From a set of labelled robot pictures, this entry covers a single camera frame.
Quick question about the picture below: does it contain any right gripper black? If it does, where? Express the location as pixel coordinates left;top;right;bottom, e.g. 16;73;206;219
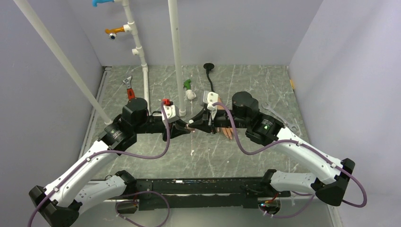
188;107;249;134

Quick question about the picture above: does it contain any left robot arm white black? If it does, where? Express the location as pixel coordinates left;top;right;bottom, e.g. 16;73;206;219
29;98;189;227

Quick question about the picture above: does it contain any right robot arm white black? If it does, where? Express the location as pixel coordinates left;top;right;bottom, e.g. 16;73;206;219
188;91;355;206

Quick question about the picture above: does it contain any mannequin practice hand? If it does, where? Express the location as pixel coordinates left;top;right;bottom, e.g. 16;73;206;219
217;97;234;140

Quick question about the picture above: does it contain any green valve white fitting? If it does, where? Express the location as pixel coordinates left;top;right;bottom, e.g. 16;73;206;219
183;79;196;101

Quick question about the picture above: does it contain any black flexible hand stand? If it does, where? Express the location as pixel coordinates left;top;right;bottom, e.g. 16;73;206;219
203;62;215;92

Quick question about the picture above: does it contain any silver open-end wrench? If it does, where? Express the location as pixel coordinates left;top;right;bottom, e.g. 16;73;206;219
262;103;299;132

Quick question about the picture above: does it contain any orange tap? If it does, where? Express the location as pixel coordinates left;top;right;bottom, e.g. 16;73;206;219
105;26;125;40

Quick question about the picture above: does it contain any blue tap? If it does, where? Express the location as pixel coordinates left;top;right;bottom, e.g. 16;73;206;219
92;0;115;7

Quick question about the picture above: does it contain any white diagonal pole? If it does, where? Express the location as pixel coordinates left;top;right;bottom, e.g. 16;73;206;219
14;0;112;125

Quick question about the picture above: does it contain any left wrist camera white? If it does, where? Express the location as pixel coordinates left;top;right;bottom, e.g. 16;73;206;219
162;99;180;123

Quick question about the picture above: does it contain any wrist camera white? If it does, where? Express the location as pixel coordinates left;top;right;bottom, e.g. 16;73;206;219
202;90;219;120
162;99;180;123

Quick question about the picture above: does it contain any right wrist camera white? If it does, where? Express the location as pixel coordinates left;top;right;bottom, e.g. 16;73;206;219
202;90;219;120

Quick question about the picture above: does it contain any red handled adjustable wrench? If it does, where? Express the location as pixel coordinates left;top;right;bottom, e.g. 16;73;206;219
122;76;135;100

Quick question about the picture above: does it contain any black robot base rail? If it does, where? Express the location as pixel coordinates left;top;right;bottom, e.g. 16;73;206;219
116;177;291;211

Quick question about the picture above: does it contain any white PVC pipe frame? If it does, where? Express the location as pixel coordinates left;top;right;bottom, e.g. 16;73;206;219
114;0;187;117

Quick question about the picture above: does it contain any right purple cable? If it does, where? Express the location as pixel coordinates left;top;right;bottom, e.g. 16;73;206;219
212;102;368;208

